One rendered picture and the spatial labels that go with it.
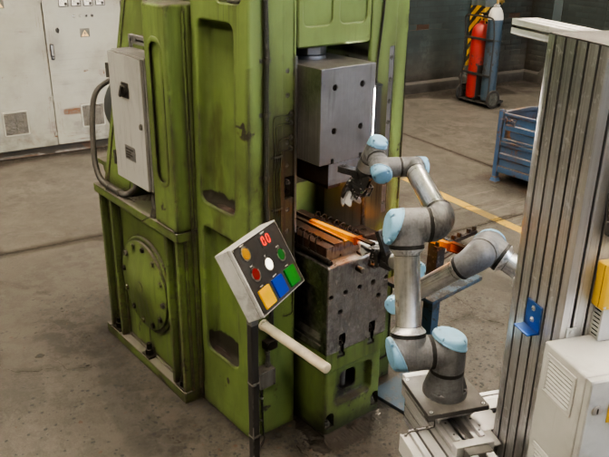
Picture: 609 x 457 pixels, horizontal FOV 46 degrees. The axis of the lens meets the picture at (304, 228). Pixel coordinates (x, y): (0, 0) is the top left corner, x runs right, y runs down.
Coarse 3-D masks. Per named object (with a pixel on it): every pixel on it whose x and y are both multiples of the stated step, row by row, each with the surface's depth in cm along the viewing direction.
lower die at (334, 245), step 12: (312, 216) 346; (300, 228) 333; (312, 228) 332; (300, 240) 328; (312, 240) 322; (324, 240) 321; (336, 240) 320; (348, 240) 321; (324, 252) 315; (336, 252) 319; (348, 252) 324
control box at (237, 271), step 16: (272, 224) 284; (240, 240) 270; (256, 240) 272; (272, 240) 280; (224, 256) 260; (240, 256) 262; (256, 256) 269; (272, 256) 277; (288, 256) 286; (224, 272) 263; (240, 272) 259; (272, 272) 274; (240, 288) 262; (256, 288) 263; (272, 288) 271; (240, 304) 264; (256, 304) 261
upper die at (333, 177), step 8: (344, 160) 305; (352, 160) 307; (296, 168) 317; (304, 168) 312; (312, 168) 308; (320, 168) 304; (328, 168) 300; (336, 168) 303; (304, 176) 314; (312, 176) 310; (320, 176) 305; (328, 176) 301; (336, 176) 304; (344, 176) 307; (328, 184) 303
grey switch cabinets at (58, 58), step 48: (0, 0) 692; (48, 0) 715; (96, 0) 739; (0, 48) 706; (48, 48) 730; (96, 48) 755; (0, 96) 721; (48, 96) 747; (0, 144) 736; (48, 144) 763; (96, 144) 795
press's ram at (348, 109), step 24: (312, 72) 285; (336, 72) 286; (360, 72) 294; (312, 96) 289; (336, 96) 290; (360, 96) 298; (312, 120) 293; (336, 120) 294; (360, 120) 303; (312, 144) 296; (336, 144) 298; (360, 144) 307
